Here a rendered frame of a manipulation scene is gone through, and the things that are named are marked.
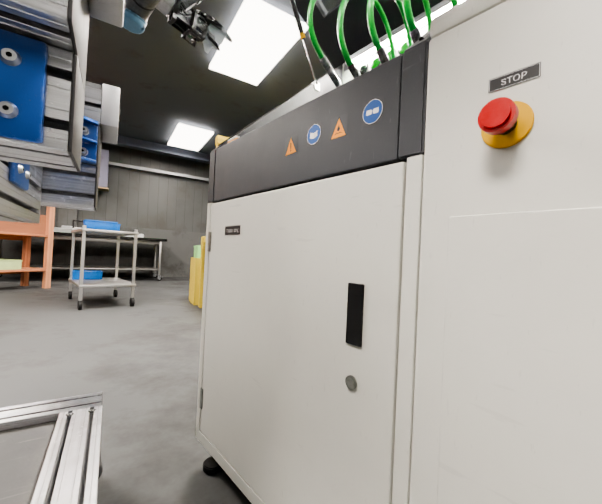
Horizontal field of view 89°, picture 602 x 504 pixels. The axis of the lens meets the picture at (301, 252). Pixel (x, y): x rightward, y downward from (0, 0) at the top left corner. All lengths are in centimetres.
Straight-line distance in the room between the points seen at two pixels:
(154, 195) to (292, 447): 747
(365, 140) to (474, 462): 46
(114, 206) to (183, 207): 142
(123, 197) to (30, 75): 752
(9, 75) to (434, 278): 48
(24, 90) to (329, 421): 58
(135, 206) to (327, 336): 743
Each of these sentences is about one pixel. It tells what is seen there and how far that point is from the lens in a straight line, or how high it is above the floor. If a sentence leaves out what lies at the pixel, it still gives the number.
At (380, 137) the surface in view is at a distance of 53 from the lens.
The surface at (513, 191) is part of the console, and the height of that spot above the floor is 72.
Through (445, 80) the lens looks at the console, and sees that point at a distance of 50.
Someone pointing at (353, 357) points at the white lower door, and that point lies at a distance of 54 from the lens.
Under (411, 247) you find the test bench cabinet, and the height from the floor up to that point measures 66.
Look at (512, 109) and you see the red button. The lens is 41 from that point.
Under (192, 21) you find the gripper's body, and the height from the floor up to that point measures 141.
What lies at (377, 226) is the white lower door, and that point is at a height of 69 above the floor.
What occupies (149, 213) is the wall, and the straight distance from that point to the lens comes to 787.
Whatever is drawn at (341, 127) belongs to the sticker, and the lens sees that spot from 59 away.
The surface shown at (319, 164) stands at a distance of 61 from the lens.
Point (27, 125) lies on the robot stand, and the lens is 36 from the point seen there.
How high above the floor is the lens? 64
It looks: 1 degrees up
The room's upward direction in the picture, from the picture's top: 3 degrees clockwise
